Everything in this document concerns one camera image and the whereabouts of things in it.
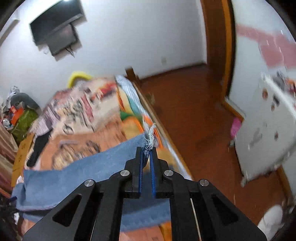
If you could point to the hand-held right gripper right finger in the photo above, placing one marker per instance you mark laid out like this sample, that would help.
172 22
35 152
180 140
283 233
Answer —
152 177

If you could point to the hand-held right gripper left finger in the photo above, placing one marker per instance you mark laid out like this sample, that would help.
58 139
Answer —
140 172

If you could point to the blue denim pants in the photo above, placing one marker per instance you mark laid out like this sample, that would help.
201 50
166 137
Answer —
69 180

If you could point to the printed newspaper-pattern blanket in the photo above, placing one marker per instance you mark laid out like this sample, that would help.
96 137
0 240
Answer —
104 136

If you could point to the colourful bed sheet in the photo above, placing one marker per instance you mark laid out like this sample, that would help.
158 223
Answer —
129 102

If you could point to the pink item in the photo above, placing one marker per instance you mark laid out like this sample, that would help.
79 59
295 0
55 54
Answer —
235 127

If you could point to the black cloth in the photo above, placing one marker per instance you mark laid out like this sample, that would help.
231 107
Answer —
39 146

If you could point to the yellow plastic item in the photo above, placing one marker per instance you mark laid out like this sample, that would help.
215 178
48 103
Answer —
76 75

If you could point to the white cabinet with stickers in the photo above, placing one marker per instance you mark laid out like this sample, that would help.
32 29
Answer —
261 129

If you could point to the brown cardboard box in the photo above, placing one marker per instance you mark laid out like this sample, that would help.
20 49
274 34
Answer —
23 150

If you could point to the green bag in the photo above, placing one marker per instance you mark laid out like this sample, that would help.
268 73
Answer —
25 121

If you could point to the white round object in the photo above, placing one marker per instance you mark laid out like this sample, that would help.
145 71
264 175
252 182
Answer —
271 220

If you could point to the orange box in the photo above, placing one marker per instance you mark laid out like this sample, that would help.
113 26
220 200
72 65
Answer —
17 114

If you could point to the striped brown curtain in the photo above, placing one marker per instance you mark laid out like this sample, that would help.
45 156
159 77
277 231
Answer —
5 148

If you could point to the grey cloth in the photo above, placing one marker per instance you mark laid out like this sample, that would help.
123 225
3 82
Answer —
23 97

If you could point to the crumpled silver wrapping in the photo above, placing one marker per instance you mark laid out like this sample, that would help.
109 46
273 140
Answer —
12 90

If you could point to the wooden door frame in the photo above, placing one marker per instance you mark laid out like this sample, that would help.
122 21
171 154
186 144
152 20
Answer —
217 46

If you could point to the black wall television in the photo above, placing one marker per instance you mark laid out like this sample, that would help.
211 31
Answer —
55 30

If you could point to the pink wall decoration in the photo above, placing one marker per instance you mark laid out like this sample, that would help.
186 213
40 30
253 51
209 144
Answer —
275 51

